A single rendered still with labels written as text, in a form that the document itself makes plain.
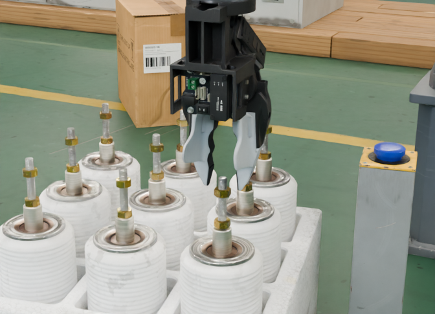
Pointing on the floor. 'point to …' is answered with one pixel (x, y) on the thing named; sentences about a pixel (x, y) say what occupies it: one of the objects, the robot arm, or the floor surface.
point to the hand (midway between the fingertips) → (225, 173)
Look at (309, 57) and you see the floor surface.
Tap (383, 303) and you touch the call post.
